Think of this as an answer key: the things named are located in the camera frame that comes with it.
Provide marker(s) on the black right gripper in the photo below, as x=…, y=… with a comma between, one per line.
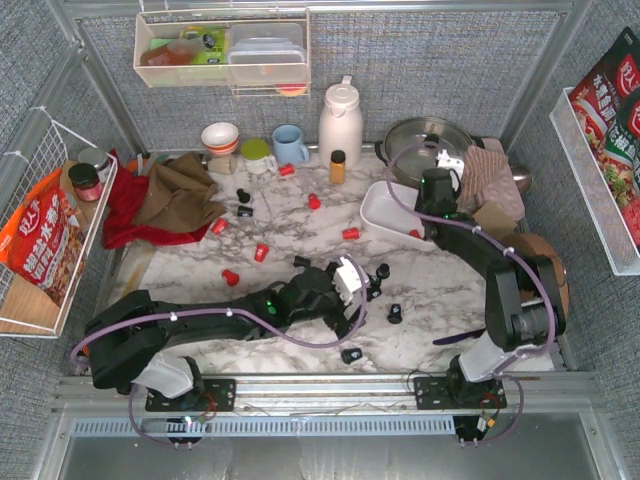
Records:
x=437, y=187

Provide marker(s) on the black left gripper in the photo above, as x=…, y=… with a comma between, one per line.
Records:
x=345, y=307

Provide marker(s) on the tan cardboard sheet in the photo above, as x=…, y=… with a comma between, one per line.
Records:
x=494, y=221

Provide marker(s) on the white plastic storage basket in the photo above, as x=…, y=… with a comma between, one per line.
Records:
x=386, y=219

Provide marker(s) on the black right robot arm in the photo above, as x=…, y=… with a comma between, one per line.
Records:
x=523, y=309

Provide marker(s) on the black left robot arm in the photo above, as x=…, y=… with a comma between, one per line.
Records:
x=115, y=358

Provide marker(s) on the black capsule cluster bottom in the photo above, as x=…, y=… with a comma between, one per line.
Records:
x=373, y=293

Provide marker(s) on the black capsule cluster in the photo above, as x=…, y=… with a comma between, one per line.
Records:
x=375, y=282
x=383, y=271
x=373, y=293

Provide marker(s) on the pink striped towel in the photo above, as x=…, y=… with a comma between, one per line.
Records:
x=481, y=166

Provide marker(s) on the steel pot with glass lid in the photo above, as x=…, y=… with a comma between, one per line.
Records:
x=415, y=143

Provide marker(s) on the black capsule cluster middle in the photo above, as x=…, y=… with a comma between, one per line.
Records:
x=375, y=282

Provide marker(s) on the pink silicone mould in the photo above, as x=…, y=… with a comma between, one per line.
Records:
x=502, y=190

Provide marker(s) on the black capsule cluster top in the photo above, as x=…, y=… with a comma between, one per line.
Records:
x=383, y=271

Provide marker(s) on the steel ladle bowl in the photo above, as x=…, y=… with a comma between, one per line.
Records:
x=522, y=178

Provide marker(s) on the red capsule right centre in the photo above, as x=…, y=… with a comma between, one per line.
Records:
x=351, y=233

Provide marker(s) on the orange spice bottle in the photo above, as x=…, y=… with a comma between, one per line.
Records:
x=337, y=167

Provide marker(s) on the round wooden board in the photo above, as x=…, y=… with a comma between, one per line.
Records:
x=532, y=244

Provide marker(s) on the red capsule middle left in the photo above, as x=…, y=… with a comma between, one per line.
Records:
x=261, y=252

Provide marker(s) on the white thermos jug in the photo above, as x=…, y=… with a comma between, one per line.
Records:
x=341, y=124

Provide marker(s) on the red capsule upper centre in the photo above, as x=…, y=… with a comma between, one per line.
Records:
x=313, y=201

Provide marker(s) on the black capsule top lying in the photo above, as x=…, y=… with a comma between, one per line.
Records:
x=245, y=211

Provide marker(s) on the red capsule near mug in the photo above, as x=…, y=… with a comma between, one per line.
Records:
x=286, y=170

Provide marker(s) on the red capsule by cloth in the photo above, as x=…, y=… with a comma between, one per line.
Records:
x=219, y=226

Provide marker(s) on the black capsule upright top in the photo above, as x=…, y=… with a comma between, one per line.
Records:
x=243, y=196

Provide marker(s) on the blue mug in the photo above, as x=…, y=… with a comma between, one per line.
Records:
x=288, y=145

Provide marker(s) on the green lidded white cup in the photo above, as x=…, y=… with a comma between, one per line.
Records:
x=257, y=156

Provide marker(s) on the red seasoning packet right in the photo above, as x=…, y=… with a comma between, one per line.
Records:
x=606, y=105

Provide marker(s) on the small beige pepper jar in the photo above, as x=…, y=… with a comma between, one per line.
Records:
x=226, y=164

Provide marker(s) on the brown cloth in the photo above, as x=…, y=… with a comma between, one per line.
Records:
x=179, y=196

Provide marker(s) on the white striped bowl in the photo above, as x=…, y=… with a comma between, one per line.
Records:
x=220, y=138

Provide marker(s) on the red cloth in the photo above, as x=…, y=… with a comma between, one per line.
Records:
x=126, y=197

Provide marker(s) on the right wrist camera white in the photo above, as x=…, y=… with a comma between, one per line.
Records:
x=444, y=160

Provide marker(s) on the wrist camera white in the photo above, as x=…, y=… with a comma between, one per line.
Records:
x=444, y=160
x=349, y=278

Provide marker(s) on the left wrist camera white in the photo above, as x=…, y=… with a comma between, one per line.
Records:
x=349, y=278

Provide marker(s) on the purple spatula handle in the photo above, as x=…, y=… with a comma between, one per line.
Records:
x=449, y=340

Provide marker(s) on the white wire basket right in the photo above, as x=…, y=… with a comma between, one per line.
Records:
x=620, y=250

